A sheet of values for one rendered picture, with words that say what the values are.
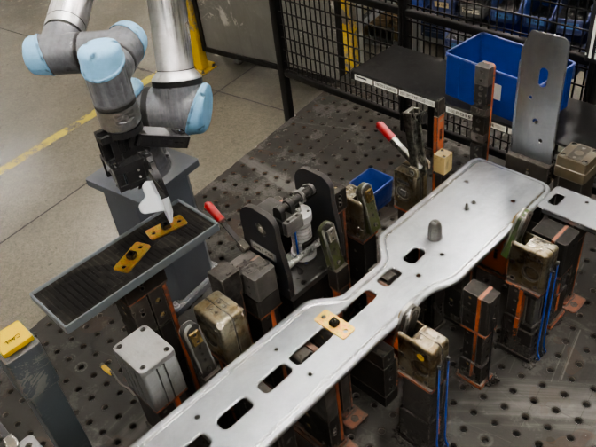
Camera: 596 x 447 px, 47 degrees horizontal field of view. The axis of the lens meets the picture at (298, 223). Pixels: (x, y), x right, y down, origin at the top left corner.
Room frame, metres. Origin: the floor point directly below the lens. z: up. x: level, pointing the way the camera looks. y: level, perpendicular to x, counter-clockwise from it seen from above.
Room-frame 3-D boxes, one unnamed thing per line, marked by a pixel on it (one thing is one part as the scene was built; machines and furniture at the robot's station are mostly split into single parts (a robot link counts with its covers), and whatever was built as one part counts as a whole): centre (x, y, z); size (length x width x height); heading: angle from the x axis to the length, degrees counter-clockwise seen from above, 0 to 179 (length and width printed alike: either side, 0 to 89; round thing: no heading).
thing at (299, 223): (1.15, 0.01, 0.94); 0.18 x 0.13 x 0.49; 130
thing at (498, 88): (1.64, -0.62, 1.10); 0.30 x 0.17 x 0.13; 35
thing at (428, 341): (0.83, -0.20, 0.87); 0.12 x 0.09 x 0.35; 40
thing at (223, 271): (1.03, 0.17, 0.90); 0.05 x 0.05 x 0.40; 40
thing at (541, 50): (1.39, -0.61, 1.17); 0.12 x 0.01 x 0.34; 40
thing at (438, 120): (1.41, -0.38, 0.95); 0.03 x 0.01 x 0.50; 130
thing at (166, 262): (1.03, 0.35, 1.16); 0.37 x 0.14 x 0.02; 130
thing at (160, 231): (1.11, 0.27, 1.17); 0.08 x 0.04 x 0.01; 119
